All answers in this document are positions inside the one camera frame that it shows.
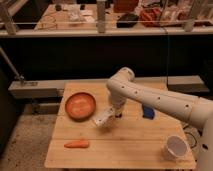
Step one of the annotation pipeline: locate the white plastic bottle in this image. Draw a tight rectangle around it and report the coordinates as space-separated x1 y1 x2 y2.
93 107 115 128

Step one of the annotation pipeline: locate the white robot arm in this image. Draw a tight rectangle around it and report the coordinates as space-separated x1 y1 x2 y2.
106 67 213 171

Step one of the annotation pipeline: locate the orange ceramic bowl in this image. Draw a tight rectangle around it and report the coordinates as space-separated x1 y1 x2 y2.
65 92 96 120

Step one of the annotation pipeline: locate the blue sponge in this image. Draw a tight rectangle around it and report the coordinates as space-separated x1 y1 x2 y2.
142 105 155 119

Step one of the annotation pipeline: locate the grey metal beam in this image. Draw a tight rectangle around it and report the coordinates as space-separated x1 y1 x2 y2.
8 75 210 99

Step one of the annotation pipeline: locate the orange carrot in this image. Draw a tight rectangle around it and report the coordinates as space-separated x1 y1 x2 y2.
64 140 90 148

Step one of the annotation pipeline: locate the black computer mouse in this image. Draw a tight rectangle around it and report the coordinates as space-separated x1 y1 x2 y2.
116 13 139 28

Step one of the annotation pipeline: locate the orange tool on shelf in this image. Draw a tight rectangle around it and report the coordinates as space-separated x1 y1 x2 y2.
140 8 161 27

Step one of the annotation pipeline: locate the white paper cup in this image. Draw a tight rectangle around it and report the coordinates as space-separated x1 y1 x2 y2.
162 135 188 161

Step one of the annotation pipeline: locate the diagonal metal rod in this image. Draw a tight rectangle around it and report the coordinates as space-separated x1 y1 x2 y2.
0 46 26 85

